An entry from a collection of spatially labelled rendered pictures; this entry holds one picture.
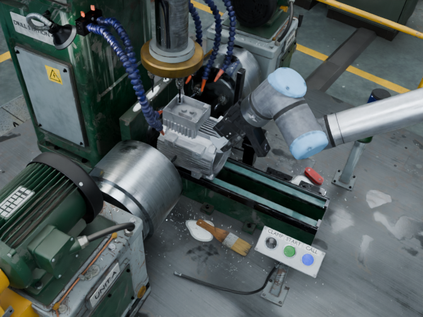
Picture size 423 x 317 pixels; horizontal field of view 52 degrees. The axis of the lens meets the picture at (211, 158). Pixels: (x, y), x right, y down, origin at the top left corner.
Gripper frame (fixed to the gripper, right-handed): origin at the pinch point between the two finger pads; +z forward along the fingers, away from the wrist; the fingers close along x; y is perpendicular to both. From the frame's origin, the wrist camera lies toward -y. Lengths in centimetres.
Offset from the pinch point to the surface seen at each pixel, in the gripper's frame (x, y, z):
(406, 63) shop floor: -277, -99, 69
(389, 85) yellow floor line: -236, -93, 72
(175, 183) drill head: 18.4, 4.3, 2.5
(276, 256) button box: 24.0, -26.4, -11.1
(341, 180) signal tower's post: -34, -45, 6
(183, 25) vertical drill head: -4.8, 31.5, -21.9
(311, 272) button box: 24.0, -34.5, -15.8
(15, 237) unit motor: 62, 24, -15
